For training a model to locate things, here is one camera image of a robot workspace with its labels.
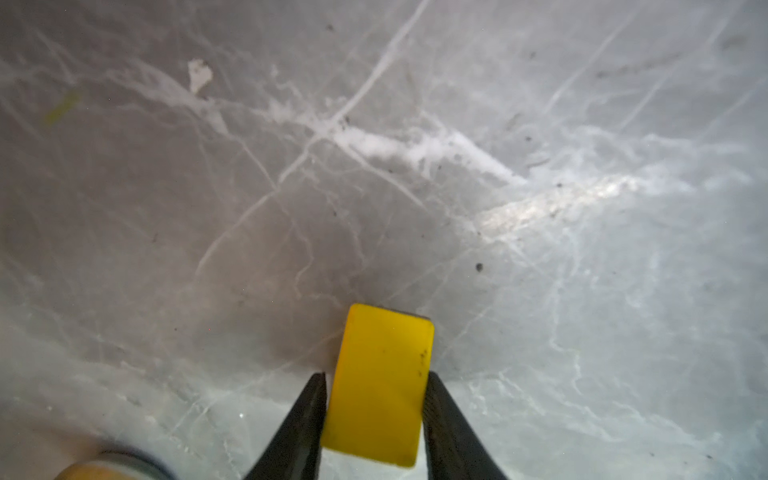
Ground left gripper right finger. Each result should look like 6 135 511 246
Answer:
422 371 507 480

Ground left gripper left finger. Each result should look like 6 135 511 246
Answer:
244 372 327 480

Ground yellow block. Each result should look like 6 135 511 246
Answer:
320 304 435 468

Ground metal tin can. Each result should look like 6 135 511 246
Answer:
54 452 172 480

